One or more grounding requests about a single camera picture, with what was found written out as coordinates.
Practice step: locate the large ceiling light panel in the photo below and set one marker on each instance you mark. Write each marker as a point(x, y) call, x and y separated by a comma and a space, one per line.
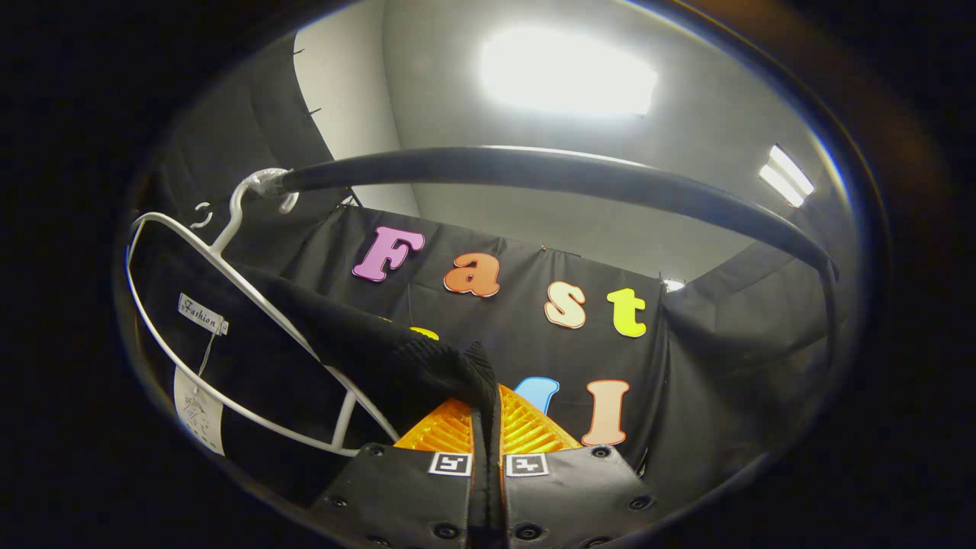
point(568, 72)

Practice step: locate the black knit jacket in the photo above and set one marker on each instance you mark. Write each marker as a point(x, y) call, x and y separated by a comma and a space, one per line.
point(366, 343)

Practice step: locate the black clothes rack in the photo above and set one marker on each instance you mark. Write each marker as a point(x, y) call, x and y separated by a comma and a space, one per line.
point(534, 169)

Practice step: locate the black backdrop cloth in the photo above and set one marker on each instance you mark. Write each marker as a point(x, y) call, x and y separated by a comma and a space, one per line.
point(724, 358)

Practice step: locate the small ceiling light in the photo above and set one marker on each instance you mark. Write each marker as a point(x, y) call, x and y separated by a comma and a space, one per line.
point(673, 285)

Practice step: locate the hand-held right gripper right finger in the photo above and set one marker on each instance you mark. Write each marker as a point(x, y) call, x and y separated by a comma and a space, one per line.
point(564, 496)

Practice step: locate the white plastic clothes hanger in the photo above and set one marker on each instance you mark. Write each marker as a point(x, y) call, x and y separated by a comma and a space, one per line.
point(343, 421)

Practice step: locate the double tube ceiling light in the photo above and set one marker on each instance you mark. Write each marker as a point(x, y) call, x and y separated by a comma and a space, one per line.
point(785, 177)

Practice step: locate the white paper hang tag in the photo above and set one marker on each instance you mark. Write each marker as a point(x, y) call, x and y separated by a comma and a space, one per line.
point(198, 412)

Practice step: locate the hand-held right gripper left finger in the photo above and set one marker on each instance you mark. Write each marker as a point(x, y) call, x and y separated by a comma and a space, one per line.
point(404, 496)

